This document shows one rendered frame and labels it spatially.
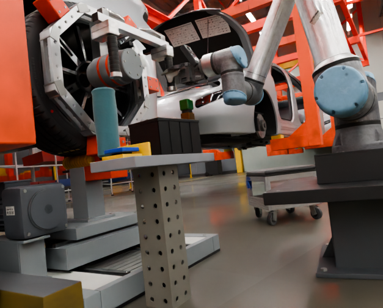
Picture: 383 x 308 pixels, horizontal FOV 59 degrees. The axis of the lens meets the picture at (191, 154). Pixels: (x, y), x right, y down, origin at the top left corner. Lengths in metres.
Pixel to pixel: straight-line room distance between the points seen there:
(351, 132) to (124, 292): 0.92
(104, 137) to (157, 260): 0.50
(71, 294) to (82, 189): 0.64
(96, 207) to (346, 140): 1.05
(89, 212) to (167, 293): 0.62
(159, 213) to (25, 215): 0.45
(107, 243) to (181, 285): 0.46
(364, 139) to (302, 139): 3.52
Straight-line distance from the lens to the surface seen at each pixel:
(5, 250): 1.34
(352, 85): 1.11
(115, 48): 1.26
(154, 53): 1.56
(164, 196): 1.01
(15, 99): 1.06
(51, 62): 1.36
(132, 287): 1.18
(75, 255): 1.34
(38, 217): 1.23
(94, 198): 1.57
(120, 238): 1.49
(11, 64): 1.08
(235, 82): 1.31
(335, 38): 1.20
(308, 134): 4.75
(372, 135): 1.29
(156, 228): 1.03
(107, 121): 1.29
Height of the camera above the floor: 0.40
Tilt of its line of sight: 2 degrees up
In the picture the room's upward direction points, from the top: 6 degrees counter-clockwise
